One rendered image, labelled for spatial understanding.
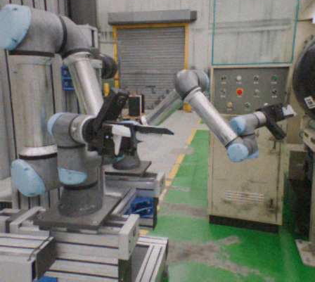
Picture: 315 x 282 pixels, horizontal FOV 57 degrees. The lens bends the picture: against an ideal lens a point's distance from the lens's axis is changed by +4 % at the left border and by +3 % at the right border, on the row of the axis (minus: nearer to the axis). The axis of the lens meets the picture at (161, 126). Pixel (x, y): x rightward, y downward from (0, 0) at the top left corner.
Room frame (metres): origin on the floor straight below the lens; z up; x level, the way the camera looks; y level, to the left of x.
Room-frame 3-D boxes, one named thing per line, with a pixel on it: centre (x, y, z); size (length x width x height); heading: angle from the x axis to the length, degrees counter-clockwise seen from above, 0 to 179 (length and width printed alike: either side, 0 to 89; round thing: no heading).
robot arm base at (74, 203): (0.97, 0.29, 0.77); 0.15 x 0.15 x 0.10
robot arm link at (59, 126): (0.77, 0.25, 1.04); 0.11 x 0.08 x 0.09; 53
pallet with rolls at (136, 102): (8.26, 0.76, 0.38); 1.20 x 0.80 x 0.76; 176
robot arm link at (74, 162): (0.79, 0.24, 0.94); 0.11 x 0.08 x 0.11; 142
